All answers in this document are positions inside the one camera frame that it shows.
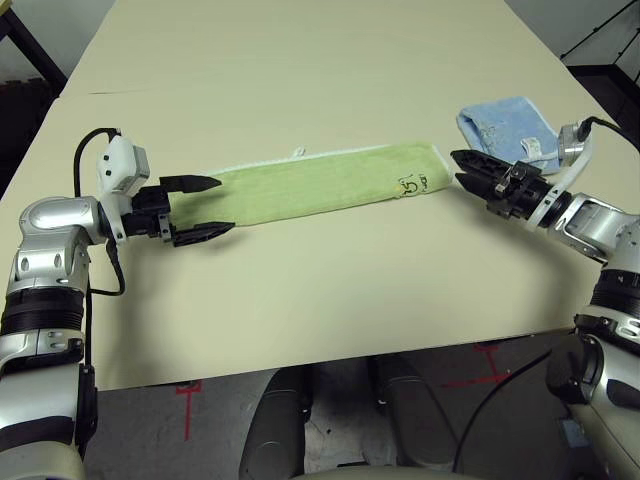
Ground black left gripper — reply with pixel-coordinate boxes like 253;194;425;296
121;173;237;250

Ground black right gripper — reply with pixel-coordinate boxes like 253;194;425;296
448;147;562;225

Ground green towel with white trim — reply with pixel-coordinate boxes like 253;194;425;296
212;139;455;228

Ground folded light blue towel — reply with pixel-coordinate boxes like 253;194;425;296
455;94;565;177

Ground black platform box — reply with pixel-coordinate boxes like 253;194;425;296
566;63;640;157

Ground black tripod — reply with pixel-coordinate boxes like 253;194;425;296
558;18;640;72

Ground black foam floor mat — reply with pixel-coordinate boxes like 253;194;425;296
0;77;67;197

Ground dark grey left robot leg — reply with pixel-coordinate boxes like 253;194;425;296
239;369;315;480

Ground dark grey robot leg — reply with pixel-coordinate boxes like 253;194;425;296
369;354;460;475
239;369;315;480

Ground dark grey right robot leg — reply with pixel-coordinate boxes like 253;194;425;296
369;354;460;475

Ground grey floor box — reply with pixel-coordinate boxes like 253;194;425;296
557;417;588;448

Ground beige robot torso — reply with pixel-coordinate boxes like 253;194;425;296
288;462;452;480

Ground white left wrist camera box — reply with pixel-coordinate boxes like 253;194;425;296
95;134;152;245

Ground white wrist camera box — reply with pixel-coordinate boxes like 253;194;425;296
528;121;598;230
95;134;152;245

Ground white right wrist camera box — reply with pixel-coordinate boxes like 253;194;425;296
528;121;598;230

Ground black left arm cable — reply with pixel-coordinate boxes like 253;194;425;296
72;126;127;460

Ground side table with black frame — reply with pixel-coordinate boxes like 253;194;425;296
0;7;70;90

